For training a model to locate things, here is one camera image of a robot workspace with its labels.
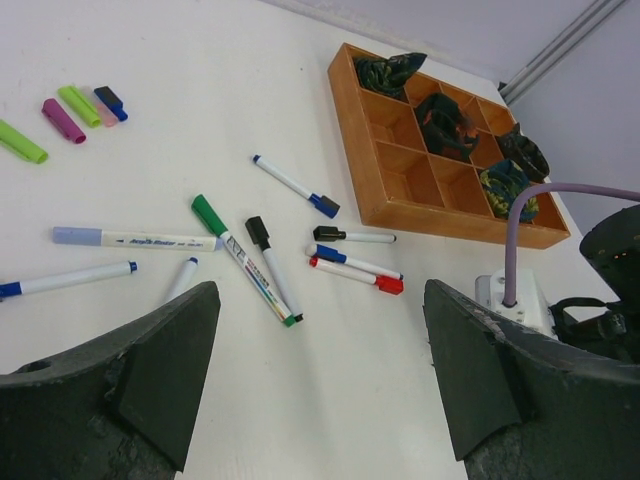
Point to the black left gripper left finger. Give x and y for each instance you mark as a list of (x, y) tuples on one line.
[(120, 406)]

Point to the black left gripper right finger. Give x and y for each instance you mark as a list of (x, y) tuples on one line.
[(520, 405)]

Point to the clear highlighter cap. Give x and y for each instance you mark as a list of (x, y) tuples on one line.
[(107, 117)]

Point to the blue pen cap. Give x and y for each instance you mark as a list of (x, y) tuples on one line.
[(107, 96)]

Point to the magenta pen cap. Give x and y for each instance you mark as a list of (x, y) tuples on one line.
[(62, 122)]

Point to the light green pen cap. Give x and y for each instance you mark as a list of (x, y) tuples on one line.
[(80, 104)]

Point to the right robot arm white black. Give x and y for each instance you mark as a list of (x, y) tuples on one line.
[(609, 329)]

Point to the lavender capped white pen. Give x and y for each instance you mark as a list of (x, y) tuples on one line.
[(106, 238)]

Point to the white marker red cap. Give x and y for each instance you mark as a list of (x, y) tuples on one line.
[(383, 283)]

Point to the dark green capped marker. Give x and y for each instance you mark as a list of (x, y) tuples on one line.
[(206, 214)]

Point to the dark cloth bundle front-right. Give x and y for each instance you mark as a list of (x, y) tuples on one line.
[(502, 183)]

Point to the orange wooden compartment tray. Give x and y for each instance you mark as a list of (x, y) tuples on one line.
[(415, 146)]

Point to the white marker dark blue cap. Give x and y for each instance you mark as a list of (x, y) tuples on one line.
[(321, 203)]

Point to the aluminium frame post right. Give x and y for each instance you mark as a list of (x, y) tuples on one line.
[(585, 24)]

